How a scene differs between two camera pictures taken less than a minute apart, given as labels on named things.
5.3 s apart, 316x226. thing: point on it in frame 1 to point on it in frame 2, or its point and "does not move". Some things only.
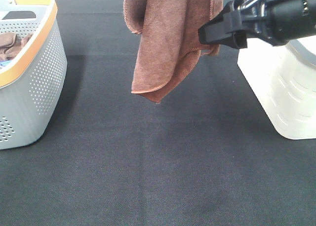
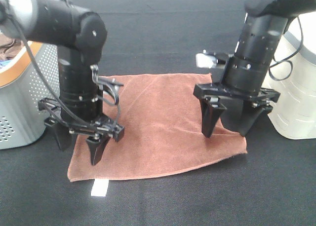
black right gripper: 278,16 to 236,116
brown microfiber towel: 168,21 to 161,115
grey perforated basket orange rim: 31,88 does not move
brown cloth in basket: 11,44 does not move
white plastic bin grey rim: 283,77 does not move
